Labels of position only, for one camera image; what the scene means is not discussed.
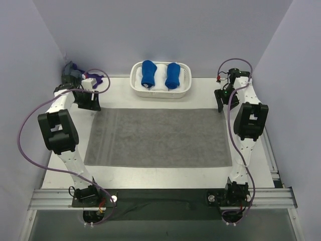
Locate white plastic basket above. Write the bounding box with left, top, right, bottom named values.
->
left=129, top=61, right=192, bottom=99

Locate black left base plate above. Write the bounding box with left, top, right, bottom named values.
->
left=71, top=188, right=114, bottom=208

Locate left blue rolled towel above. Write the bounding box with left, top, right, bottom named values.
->
left=141, top=60, right=157, bottom=88

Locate right blue rolled towel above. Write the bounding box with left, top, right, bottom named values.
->
left=165, top=63, right=181, bottom=89

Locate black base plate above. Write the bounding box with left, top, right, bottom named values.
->
left=71, top=188, right=114, bottom=208
left=206, top=189, right=252, bottom=208

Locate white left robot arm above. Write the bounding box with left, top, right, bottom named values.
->
left=38, top=83, right=101, bottom=207

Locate purple cloth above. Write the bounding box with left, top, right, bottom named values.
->
left=83, top=73, right=104, bottom=89

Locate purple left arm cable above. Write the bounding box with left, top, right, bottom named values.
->
left=18, top=69, right=118, bottom=224

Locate grey towel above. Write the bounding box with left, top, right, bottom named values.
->
left=85, top=108, right=232, bottom=168

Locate blue rolled towel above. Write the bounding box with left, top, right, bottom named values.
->
left=141, top=60, right=157, bottom=88
left=165, top=63, right=181, bottom=89

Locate aluminium right side rail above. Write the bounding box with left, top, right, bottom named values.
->
left=261, top=129, right=285, bottom=188

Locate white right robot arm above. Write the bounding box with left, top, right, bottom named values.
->
left=214, top=68, right=269, bottom=206

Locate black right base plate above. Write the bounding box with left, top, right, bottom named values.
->
left=206, top=189, right=252, bottom=208

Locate blue grey cloth pile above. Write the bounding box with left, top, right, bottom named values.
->
left=61, top=61, right=82, bottom=88

